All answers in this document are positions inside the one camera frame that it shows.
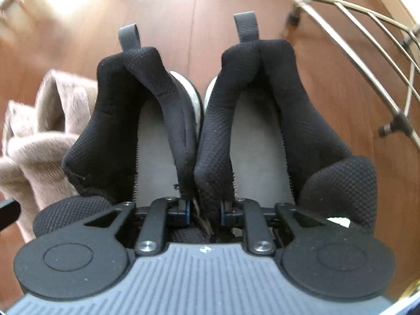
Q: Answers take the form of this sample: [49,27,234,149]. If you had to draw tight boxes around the metal corner rack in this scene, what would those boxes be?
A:
[285,0,420,145]

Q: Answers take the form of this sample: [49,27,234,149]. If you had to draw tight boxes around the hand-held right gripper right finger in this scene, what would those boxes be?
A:
[220,197,330,255]

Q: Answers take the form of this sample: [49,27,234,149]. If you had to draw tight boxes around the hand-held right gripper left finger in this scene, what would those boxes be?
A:
[83,197,191,256]

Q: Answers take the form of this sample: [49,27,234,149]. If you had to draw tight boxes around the black sneaker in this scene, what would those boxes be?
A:
[193,11,378,240]
[33,23,204,237]

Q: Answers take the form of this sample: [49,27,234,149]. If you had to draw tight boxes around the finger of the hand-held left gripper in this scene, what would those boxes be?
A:
[0,198,20,234]

